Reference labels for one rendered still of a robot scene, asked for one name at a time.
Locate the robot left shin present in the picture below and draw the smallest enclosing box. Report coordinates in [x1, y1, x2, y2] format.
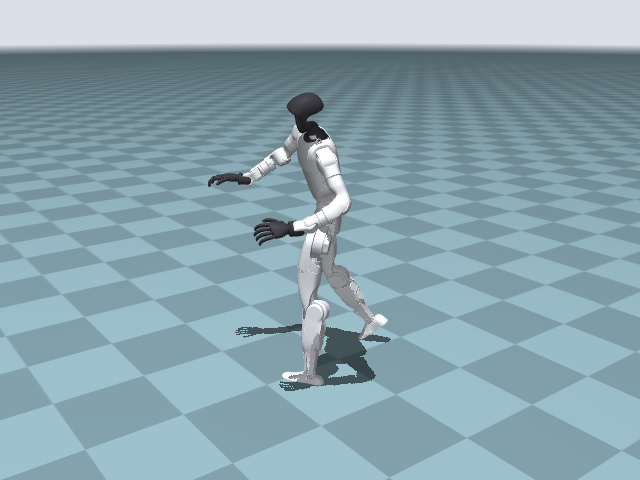
[302, 304, 326, 379]

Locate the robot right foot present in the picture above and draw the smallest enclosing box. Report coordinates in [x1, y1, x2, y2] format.
[358, 314, 388, 340]

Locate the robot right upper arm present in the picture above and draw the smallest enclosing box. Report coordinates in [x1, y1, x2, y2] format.
[272, 125, 299, 166]

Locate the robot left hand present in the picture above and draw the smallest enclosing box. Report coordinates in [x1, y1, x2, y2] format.
[254, 218, 305, 246]

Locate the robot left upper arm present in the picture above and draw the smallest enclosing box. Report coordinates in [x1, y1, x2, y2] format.
[316, 147, 351, 216]

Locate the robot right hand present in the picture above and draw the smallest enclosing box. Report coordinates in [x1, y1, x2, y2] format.
[208, 172, 251, 187]

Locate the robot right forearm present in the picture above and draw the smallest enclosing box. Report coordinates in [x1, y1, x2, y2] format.
[242, 147, 282, 187]

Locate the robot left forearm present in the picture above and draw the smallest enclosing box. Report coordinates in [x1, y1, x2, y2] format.
[293, 197, 347, 237]

